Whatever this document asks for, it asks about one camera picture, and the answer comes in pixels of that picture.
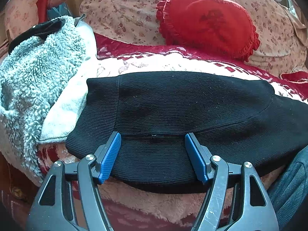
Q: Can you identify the red and white floral blanket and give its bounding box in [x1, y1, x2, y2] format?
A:
[1, 34, 307, 230]

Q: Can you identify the blue jeans leg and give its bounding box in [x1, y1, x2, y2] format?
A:
[268, 148, 307, 230]

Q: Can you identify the light teal fleece garment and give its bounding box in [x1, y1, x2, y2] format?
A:
[1, 16, 97, 185]

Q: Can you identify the red heart-shaped cushion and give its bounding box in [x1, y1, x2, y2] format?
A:
[156, 0, 260, 61]

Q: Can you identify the black garment collar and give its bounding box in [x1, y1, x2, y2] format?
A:
[8, 18, 65, 54]

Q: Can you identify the floral beige quilt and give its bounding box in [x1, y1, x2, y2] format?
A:
[79, 0, 307, 76]

